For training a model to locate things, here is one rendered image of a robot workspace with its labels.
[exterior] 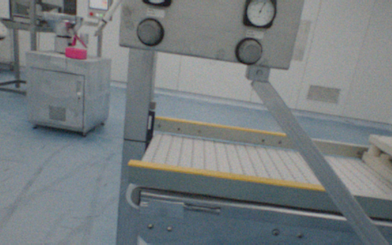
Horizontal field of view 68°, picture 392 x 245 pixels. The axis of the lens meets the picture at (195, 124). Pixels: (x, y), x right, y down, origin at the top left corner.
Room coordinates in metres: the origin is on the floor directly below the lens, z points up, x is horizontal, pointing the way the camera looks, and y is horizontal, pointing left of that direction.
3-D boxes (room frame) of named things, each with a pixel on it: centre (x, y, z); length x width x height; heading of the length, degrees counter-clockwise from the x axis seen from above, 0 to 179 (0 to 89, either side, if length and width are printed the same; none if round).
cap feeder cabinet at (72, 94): (2.95, 1.34, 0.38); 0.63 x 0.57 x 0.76; 86
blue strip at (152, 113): (0.69, 0.11, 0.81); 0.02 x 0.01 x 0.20; 91
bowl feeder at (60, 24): (3.00, 1.38, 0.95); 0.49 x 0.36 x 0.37; 86
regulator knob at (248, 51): (0.36, -0.05, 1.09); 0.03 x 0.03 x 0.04; 1
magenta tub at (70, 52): (2.74, 1.20, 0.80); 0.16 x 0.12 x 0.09; 86
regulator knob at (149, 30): (0.36, 0.07, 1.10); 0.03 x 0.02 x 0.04; 91
